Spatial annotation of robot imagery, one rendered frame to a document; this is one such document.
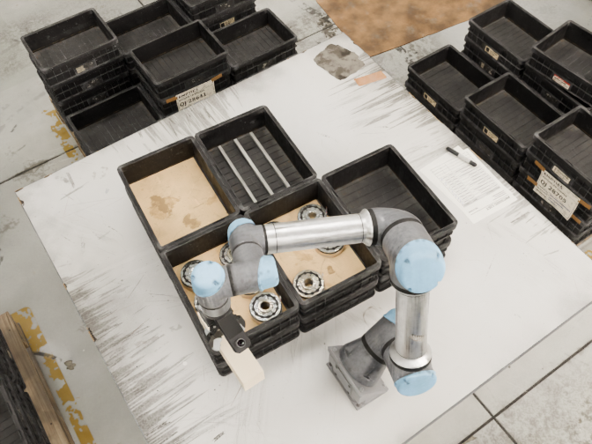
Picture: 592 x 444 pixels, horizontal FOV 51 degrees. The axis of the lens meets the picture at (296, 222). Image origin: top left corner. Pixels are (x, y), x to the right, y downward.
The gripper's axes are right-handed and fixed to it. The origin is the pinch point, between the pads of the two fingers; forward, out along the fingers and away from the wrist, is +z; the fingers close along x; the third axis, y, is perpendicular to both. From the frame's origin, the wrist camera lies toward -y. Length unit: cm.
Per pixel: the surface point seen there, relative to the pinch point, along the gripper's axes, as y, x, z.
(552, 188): 9, -162, 68
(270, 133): 76, -60, 26
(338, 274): 11, -45, 26
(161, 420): 6.4, 26.2, 38.8
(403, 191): 25, -84, 26
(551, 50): 66, -218, 59
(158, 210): 68, -8, 25
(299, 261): 22, -37, 26
